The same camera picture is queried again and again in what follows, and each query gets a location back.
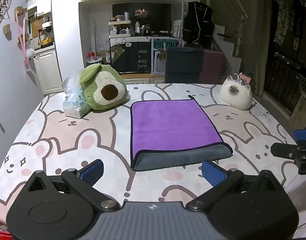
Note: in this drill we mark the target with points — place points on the dark blue chair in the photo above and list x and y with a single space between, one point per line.
184 65

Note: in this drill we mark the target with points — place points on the olive window curtain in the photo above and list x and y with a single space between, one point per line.
262 45

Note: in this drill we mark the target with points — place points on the black printed cabinet curtain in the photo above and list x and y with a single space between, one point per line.
133 57

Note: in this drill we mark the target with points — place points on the hanging patterned garment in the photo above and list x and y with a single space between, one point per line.
285 17

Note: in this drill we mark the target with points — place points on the red object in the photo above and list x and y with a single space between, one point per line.
2 233

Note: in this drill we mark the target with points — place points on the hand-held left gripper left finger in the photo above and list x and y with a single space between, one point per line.
92 172

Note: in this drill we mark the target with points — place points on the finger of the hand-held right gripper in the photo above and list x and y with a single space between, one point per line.
304 135
287 151

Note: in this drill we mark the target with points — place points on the teal lettered sign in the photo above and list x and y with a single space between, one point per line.
164 44

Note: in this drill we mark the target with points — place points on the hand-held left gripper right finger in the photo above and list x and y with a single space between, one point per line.
213 173

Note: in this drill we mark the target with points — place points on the white shelf rack with bottles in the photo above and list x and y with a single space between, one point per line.
120 28

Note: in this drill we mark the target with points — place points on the clear plastic tissue pack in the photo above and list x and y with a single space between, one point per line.
73 101

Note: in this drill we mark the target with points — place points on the black jacket with white trim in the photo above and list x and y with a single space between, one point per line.
198 25

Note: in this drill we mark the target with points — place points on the yellow pot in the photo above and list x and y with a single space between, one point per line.
47 42

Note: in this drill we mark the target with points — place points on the stair railing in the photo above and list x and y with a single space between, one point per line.
230 30

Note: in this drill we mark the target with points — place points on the bunny print tablecloth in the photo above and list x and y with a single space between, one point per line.
68 135

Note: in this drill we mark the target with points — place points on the white lower kitchen cabinet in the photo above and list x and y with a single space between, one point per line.
47 70

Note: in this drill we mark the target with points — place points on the white cat-shaped ceramic holder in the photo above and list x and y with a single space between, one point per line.
234 95

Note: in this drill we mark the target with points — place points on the pink item in holder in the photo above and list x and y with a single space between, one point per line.
244 78

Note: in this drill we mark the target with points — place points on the white pompom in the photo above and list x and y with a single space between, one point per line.
30 52

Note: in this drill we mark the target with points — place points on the dark maroon panel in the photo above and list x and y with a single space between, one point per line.
215 67

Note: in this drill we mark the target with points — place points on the green avocado plush toy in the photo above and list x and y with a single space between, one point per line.
105 90

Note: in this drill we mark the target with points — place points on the purple and grey towel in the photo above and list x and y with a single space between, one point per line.
168 125

